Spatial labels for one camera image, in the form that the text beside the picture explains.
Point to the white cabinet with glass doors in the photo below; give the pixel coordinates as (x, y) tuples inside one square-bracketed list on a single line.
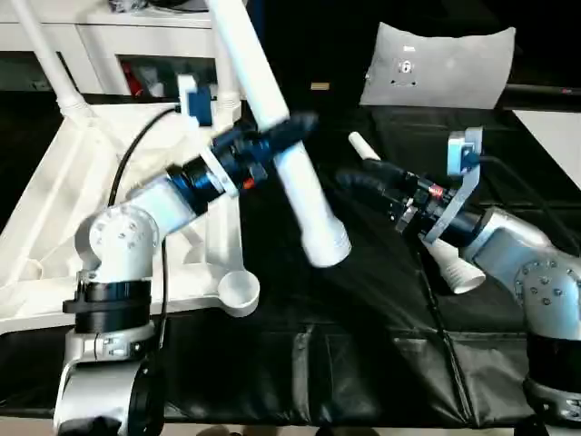
[(100, 36)]

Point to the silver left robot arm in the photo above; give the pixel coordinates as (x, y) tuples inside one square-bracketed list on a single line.
[(118, 254)]

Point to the black box with yellow label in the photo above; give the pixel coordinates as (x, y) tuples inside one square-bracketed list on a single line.
[(309, 45)]

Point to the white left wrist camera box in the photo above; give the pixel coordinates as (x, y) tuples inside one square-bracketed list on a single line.
[(204, 100)]

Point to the white plastic bag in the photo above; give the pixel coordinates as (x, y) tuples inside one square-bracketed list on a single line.
[(440, 64)]

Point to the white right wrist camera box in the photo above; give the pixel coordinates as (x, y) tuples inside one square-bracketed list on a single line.
[(465, 159)]

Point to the white plastic table top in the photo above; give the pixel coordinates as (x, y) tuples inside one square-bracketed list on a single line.
[(54, 227)]

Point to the small red bottle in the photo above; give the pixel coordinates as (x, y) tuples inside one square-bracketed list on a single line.
[(134, 82)]

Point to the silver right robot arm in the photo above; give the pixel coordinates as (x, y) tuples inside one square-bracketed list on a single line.
[(526, 263)]

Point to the white flat board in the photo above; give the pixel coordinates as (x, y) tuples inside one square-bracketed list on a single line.
[(549, 136)]

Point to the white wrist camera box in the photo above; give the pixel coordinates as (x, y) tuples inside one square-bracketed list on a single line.
[(465, 159), (204, 100)]

